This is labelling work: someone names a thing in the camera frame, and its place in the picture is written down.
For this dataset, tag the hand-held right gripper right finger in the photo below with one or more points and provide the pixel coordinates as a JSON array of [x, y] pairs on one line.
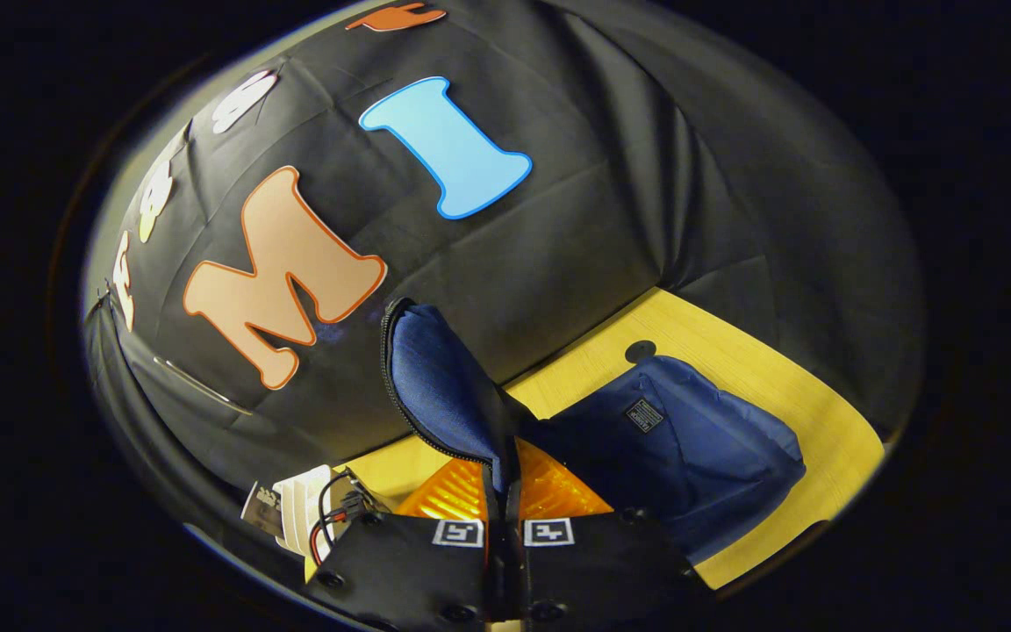
[[602, 570]]

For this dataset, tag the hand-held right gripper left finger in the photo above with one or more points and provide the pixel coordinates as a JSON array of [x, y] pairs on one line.
[[409, 570]]

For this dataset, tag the white bookshelf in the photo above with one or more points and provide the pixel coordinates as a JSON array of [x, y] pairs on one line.
[[299, 513]]

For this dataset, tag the black book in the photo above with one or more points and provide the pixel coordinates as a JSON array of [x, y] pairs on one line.
[[261, 511]]

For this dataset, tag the blue schoolbag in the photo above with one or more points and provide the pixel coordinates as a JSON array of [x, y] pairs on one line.
[[716, 456]]

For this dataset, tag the black backdrop cloth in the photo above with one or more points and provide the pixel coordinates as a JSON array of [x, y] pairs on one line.
[[602, 237]]

